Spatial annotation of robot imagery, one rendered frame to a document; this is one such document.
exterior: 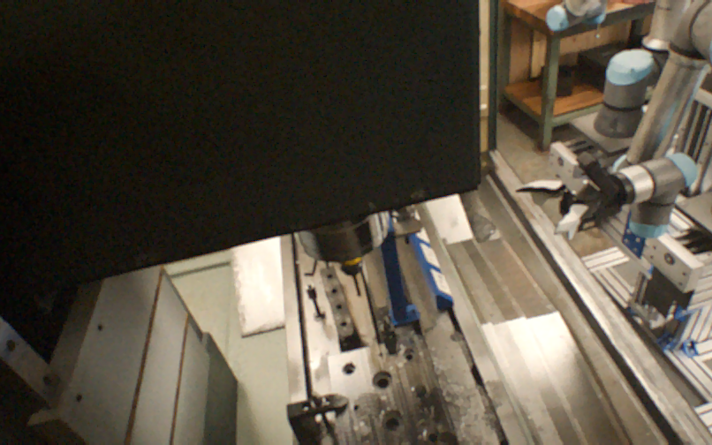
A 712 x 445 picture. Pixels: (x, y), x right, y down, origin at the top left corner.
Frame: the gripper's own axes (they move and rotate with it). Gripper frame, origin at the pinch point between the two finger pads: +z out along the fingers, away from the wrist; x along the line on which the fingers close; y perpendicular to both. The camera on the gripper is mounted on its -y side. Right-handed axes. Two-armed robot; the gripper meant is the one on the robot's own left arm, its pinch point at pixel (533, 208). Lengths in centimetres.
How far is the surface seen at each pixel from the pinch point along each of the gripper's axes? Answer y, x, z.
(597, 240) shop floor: 130, 95, -100
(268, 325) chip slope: 66, 51, 67
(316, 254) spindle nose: -13.1, -8.8, 43.8
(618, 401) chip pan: 63, -14, -21
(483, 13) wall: -6, 91, -33
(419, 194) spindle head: -25.4, -16.8, 28.1
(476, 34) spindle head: -45, -17, 20
